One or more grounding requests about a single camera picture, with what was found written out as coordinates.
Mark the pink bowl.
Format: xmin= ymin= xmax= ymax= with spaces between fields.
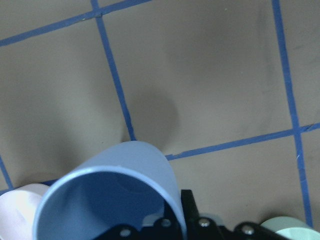
xmin=0 ymin=183 xmax=49 ymax=240

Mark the green bowl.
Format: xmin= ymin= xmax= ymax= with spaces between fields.
xmin=260 ymin=216 xmax=320 ymax=240

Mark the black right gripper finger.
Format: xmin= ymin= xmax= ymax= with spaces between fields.
xmin=181 ymin=189 xmax=201 ymax=240

